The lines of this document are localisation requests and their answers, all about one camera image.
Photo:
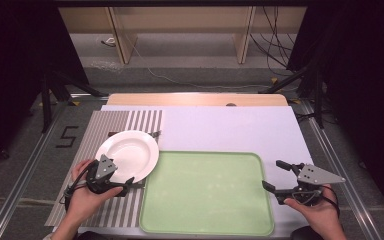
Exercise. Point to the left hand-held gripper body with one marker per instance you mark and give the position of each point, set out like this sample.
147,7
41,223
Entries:
104,167

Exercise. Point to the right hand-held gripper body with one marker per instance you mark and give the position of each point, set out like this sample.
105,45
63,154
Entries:
313,175

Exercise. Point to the white plate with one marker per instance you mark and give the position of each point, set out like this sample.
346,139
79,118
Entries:
131,153

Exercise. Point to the person's left hand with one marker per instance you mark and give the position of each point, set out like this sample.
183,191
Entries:
85,200

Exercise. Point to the person's right hand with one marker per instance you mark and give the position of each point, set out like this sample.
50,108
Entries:
316,213

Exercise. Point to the striped grey placemat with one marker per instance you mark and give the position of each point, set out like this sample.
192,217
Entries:
106,123

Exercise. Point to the green tray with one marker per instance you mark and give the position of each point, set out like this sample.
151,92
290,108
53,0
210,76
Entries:
206,193

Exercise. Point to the white table board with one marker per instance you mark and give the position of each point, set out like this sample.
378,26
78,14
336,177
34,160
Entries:
230,128

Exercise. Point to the black metal stand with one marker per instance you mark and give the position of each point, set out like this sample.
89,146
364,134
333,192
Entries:
318,96
46,103

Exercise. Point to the dark curtain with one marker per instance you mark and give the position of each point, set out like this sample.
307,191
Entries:
16,66
366,83

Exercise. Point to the wooden table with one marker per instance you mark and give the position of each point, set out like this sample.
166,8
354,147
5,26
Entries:
193,99

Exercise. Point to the white plug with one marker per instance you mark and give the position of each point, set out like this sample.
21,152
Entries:
109,42

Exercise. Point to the light wooden desk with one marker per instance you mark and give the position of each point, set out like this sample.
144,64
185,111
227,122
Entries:
123,36

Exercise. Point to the aluminium floor rail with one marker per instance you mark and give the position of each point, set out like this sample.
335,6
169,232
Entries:
16,190
343,186

